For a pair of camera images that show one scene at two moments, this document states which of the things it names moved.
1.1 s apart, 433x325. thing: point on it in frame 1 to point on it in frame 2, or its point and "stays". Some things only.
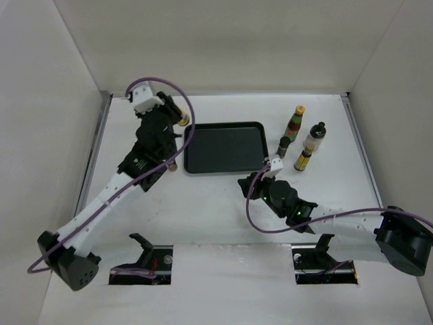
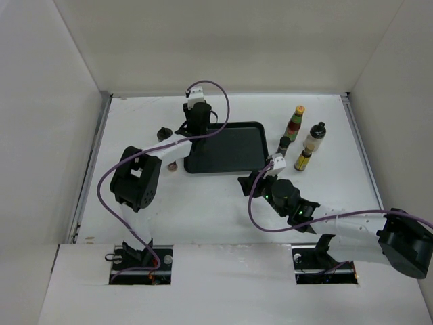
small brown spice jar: (172, 166) stays
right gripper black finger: (245, 185) stays
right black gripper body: (263, 187) stays
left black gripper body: (174, 116) to (187, 111)
